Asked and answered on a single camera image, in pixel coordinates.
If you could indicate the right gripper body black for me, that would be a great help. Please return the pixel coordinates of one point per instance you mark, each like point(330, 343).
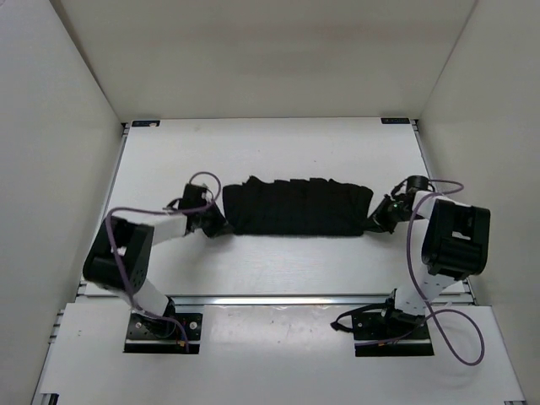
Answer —
point(389, 213)

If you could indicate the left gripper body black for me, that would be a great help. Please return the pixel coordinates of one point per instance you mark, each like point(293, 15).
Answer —
point(212, 222)

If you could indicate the black pleated skirt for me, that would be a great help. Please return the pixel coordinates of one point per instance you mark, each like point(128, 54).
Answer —
point(298, 207)

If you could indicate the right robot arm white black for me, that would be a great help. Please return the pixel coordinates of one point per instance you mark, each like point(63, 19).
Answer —
point(455, 247)

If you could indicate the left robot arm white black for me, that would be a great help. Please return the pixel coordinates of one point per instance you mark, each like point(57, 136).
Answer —
point(118, 260)

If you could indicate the right blue table label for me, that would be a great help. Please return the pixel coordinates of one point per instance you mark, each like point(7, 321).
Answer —
point(395, 121)

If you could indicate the blue table label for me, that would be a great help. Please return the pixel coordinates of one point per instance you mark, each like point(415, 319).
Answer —
point(145, 123)
point(395, 121)

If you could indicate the left blue table label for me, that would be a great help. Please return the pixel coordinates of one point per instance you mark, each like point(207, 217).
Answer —
point(145, 123)

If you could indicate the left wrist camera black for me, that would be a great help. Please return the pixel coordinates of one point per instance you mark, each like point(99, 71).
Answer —
point(194, 198)

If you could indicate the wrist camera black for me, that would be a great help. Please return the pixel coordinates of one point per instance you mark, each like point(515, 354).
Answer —
point(417, 183)
point(194, 198)

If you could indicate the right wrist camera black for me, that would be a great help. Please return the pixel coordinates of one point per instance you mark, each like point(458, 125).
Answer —
point(417, 183)

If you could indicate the aluminium rail front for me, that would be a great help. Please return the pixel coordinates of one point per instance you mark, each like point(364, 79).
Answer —
point(465, 298)

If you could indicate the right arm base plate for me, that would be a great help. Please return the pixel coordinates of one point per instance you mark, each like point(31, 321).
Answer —
point(373, 338)

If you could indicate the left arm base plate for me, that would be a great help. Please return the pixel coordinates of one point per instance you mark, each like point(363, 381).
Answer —
point(145, 336)

